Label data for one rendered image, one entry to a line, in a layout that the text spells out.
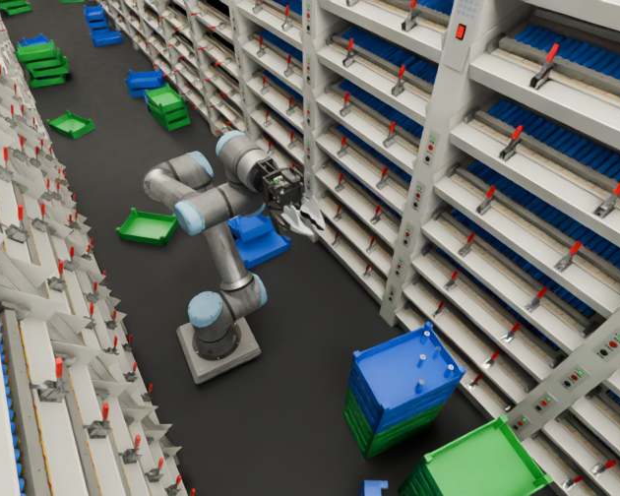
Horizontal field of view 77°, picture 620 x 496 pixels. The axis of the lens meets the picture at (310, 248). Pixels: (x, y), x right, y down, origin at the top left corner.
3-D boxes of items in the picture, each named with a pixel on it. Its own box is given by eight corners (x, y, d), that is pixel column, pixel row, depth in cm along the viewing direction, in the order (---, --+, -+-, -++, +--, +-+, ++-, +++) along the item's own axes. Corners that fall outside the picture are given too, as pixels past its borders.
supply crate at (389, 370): (381, 418, 121) (385, 409, 115) (350, 362, 134) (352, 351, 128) (460, 381, 129) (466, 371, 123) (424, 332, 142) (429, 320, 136)
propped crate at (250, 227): (223, 225, 247) (219, 214, 243) (252, 213, 254) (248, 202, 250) (242, 242, 224) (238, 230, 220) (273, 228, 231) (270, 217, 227)
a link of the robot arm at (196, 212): (131, 171, 146) (175, 204, 92) (163, 159, 151) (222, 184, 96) (145, 200, 152) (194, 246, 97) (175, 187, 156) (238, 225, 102)
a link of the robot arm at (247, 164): (240, 189, 94) (274, 174, 98) (250, 200, 92) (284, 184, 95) (233, 157, 88) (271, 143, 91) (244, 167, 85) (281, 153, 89)
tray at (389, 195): (404, 218, 154) (402, 205, 146) (317, 146, 188) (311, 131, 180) (443, 187, 155) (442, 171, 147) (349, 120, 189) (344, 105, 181)
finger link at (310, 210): (323, 213, 76) (293, 191, 81) (323, 234, 80) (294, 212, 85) (335, 206, 77) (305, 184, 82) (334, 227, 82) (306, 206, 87)
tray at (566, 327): (569, 355, 115) (582, 342, 103) (421, 232, 148) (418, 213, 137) (618, 311, 116) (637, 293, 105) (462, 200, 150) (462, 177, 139)
